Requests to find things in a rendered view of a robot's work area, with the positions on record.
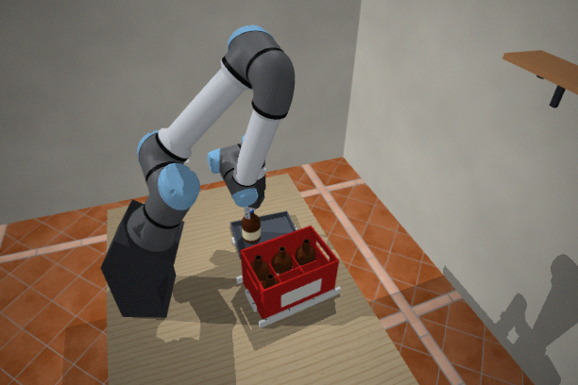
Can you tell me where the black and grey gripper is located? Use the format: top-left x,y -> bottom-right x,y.
244,166 -> 266,219

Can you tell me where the red bottle crate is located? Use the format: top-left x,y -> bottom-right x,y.
243,226 -> 339,319

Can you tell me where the brown glass bottle with blue cap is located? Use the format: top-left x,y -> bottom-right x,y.
242,209 -> 261,243

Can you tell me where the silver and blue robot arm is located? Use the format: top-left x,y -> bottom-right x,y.
127,25 -> 295,252

